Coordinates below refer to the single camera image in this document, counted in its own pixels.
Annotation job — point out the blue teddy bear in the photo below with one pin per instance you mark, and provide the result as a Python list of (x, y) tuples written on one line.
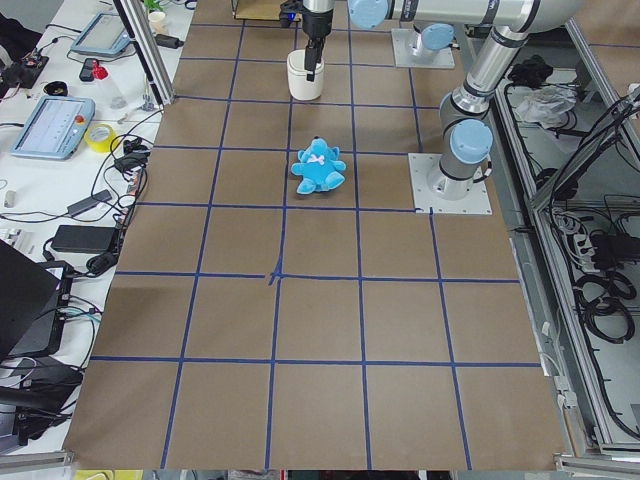
[(320, 168)]

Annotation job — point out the black computer box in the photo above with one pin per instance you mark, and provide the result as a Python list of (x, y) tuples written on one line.
[(33, 296)]

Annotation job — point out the near teach pendant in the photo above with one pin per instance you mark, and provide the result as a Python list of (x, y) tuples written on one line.
[(55, 128)]

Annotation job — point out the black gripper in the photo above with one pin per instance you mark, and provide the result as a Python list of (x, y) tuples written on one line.
[(316, 24)]

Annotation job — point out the black power adapter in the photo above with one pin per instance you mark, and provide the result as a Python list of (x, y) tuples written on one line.
[(83, 239)]

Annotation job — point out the yellow tape roll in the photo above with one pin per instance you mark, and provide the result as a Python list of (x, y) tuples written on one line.
[(100, 137)]

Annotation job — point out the far teach pendant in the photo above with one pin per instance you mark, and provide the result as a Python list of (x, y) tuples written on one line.
[(104, 36)]

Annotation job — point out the aluminium frame post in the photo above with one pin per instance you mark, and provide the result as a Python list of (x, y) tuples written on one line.
[(135, 20)]

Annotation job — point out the paper cup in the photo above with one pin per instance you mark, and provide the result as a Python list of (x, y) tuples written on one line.
[(158, 22)]

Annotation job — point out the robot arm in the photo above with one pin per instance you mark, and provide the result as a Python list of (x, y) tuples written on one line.
[(467, 140), (431, 37)]

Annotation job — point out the white trash can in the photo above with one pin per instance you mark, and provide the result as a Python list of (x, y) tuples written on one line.
[(299, 86)]

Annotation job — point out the crumpled white cloth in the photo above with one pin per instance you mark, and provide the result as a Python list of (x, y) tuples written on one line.
[(548, 106)]

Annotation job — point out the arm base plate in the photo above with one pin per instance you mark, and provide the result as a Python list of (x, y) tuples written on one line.
[(435, 193), (410, 52)]

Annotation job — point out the red capped plastic bottle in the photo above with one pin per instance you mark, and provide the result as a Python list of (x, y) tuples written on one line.
[(108, 87)]

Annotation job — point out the teach pendant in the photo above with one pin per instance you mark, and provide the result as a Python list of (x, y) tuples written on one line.
[(104, 36), (55, 128)]

